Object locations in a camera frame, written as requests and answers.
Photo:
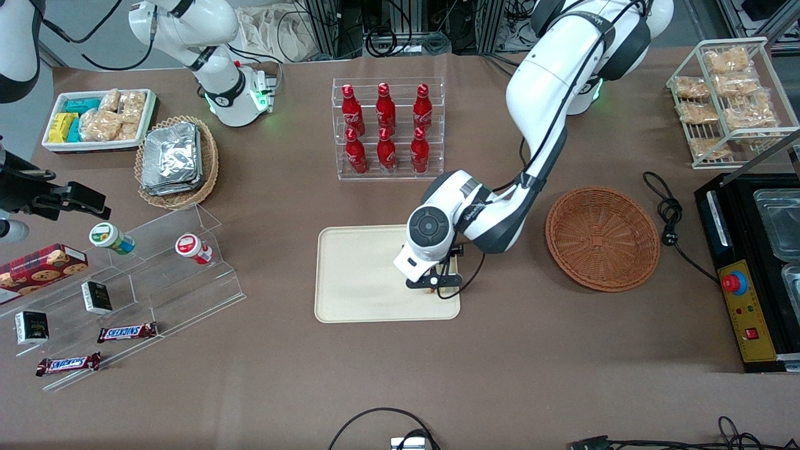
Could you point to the red emergency stop button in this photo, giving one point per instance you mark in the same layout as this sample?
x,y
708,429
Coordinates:
x,y
735,283

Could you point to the brown wicker basket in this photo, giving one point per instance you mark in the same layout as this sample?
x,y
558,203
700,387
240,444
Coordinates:
x,y
600,237

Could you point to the red cookie box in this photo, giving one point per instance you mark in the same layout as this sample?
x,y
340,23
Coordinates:
x,y
40,269

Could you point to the clear plastic container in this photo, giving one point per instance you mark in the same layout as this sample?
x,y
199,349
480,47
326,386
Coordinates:
x,y
778,225
792,287

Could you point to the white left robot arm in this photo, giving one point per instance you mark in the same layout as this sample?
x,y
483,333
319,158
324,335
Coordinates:
x,y
544,81

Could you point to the black and yellow control box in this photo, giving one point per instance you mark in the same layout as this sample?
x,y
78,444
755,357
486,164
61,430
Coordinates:
x,y
750,325

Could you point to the clear bag of rice crackers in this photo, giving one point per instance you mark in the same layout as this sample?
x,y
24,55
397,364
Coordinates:
x,y
99,125
132,106
110,100
127,131

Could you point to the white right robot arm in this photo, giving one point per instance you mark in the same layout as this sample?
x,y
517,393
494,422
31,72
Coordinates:
x,y
187,25

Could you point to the yellow snack package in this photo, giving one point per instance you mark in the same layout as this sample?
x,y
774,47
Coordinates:
x,y
61,127

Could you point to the light wicker basket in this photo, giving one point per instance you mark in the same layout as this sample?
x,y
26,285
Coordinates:
x,y
209,162

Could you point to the snickers chocolate bar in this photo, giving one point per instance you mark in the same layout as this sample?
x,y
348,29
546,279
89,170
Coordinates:
x,y
127,332
69,364

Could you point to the white rectangular snack tray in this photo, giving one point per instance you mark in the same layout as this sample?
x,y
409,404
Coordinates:
x,y
53,119

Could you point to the stack of silver foil packs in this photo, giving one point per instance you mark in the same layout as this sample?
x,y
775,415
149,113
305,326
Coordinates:
x,y
170,159

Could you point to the teal snack package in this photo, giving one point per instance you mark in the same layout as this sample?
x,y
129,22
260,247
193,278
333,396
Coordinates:
x,y
74,131
82,105

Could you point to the beige plastic tray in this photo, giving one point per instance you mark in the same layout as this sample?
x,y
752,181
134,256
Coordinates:
x,y
356,275

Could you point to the white cloth bag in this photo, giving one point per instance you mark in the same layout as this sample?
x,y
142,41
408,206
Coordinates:
x,y
275,34

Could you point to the small black box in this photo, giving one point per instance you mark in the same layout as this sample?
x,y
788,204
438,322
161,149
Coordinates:
x,y
97,298
31,327

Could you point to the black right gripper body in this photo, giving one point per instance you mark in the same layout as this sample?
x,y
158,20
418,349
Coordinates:
x,y
20,192

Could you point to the small grey device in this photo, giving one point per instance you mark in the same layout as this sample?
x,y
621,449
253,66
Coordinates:
x,y
409,444

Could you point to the clear acrylic step display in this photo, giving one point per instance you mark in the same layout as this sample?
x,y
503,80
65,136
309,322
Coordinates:
x,y
181,294

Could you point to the red lid yogurt cup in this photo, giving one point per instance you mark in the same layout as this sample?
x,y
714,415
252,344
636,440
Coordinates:
x,y
190,247

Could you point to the green lid yogurt cup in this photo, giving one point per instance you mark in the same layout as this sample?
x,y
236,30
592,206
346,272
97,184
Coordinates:
x,y
109,237

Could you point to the clear bag of fried snacks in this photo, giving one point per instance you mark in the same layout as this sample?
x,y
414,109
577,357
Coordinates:
x,y
697,112
690,87
737,85
709,148
750,115
726,60

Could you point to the grey metal bar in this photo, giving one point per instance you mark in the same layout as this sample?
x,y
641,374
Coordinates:
x,y
769,149

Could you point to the red cola bottle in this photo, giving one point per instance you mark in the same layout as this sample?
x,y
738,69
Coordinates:
x,y
387,155
357,156
352,112
420,155
385,111
423,110

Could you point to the clear acrylic bottle rack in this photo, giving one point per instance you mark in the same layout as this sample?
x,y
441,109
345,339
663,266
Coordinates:
x,y
400,177

